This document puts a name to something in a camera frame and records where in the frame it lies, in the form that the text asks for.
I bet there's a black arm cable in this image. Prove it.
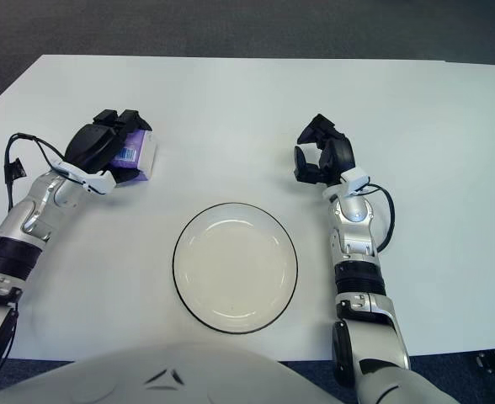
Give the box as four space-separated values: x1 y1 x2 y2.
363 184 396 253
3 133 70 211

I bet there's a grey robot torso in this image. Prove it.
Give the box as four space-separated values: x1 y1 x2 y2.
0 340 459 404

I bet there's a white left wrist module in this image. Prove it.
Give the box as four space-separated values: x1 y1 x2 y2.
56 162 117 195

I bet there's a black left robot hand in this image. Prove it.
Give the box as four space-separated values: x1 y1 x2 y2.
64 109 154 186

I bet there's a white plate with black rim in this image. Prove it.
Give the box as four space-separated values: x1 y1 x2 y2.
172 202 300 336

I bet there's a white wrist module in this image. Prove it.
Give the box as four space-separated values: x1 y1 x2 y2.
342 167 370 195
56 162 117 195

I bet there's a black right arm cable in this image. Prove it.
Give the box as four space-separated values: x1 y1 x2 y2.
363 184 396 253

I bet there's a purple tissue paper pack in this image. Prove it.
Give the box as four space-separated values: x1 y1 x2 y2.
109 128 161 183

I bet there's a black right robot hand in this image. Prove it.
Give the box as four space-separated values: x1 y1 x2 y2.
292 113 356 186

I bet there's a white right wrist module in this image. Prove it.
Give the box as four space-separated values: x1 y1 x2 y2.
342 167 370 195

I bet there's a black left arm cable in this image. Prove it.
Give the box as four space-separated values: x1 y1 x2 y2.
3 133 70 211

